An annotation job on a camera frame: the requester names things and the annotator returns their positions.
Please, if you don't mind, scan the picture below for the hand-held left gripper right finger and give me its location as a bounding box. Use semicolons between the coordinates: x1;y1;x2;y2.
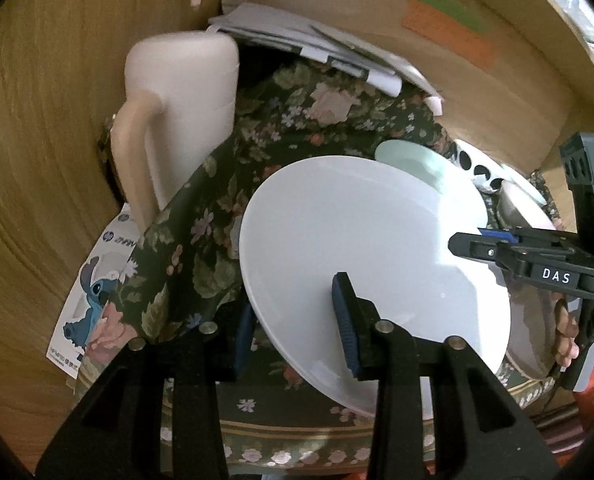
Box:
331;271;562;480

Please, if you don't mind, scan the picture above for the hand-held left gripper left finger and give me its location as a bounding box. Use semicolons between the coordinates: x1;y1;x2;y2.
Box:
34;302;255;480

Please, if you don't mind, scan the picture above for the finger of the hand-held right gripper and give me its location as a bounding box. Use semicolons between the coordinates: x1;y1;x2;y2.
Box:
448;232;594;302
477;226;578;257

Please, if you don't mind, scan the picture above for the large white plate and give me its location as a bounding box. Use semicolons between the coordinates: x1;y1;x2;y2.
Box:
238;156;512;421

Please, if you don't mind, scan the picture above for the pale green bowl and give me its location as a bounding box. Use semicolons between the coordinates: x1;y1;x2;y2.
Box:
374;139;450;196

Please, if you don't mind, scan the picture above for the person's right hand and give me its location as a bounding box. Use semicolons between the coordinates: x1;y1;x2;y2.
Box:
553;299;581;372

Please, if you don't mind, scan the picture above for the white bowl with black dots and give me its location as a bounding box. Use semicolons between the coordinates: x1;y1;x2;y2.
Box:
447;139;508;196

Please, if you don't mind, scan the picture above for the cartoon printed card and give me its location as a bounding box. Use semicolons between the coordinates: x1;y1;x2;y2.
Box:
44;202;150;381

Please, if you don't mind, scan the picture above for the dark floral tablecloth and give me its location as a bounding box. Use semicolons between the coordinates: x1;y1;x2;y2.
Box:
67;60;578;476

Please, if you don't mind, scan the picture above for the stack of white papers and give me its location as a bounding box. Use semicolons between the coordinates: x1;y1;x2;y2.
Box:
207;0;445;116

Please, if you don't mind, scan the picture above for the white jug with beige handle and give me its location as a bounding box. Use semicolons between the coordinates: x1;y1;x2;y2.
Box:
108;30;241;233

